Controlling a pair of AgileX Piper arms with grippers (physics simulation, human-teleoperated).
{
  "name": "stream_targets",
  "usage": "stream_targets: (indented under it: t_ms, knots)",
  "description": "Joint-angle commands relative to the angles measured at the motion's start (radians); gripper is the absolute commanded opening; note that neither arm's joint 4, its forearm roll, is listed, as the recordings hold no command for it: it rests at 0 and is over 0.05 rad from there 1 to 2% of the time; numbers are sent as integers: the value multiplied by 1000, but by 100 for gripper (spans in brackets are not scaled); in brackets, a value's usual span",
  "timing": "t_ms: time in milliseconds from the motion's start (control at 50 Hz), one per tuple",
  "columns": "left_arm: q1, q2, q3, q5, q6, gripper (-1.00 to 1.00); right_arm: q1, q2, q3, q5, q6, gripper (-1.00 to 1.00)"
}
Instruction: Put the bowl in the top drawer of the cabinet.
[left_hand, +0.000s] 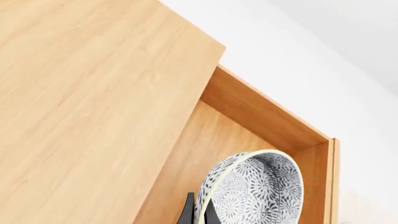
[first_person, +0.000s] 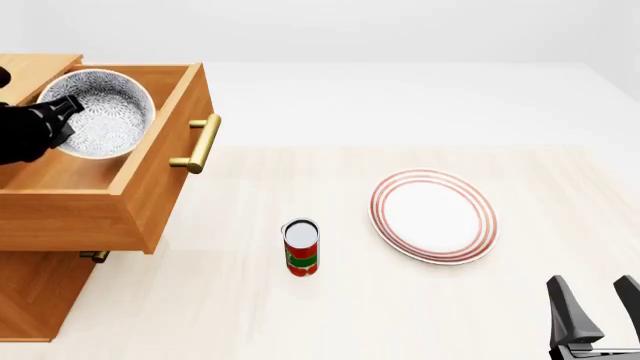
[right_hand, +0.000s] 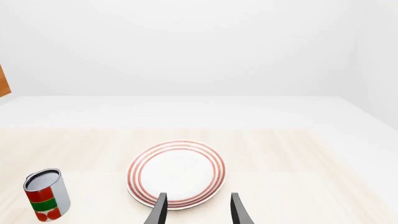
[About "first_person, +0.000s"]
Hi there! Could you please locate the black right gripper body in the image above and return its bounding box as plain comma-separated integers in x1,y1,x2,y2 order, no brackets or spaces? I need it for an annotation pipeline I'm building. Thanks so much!
547,336,640,360

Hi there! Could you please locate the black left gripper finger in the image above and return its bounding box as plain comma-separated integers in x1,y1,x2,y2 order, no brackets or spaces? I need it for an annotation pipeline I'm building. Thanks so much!
46,123,77,150
38,93,86,116

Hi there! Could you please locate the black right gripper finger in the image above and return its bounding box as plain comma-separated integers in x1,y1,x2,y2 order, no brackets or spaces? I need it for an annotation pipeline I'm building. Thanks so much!
545,274,606,349
613,274,640,339

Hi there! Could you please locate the patterned black and white bowl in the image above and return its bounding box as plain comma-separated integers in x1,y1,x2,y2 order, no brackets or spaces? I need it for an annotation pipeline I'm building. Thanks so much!
36,67,157,161

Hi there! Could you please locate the wooden drawer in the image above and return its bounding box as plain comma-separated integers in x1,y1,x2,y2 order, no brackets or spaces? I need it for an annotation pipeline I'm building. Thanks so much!
0,61,217,256

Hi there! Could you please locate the wooden cabinet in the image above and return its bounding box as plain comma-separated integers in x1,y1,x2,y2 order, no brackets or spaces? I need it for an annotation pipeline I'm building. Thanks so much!
0,53,98,344

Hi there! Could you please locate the white plate with red rings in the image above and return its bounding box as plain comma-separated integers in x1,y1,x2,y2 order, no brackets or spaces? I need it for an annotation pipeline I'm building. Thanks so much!
368,168,500,267

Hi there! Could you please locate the red and green tin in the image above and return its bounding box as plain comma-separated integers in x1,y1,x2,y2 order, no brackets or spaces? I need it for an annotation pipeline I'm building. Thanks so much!
280,217,322,279

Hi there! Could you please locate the brass drawer handle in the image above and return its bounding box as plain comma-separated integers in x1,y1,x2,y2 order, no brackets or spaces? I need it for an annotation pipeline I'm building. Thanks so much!
78,249,112,264
168,112,223,175

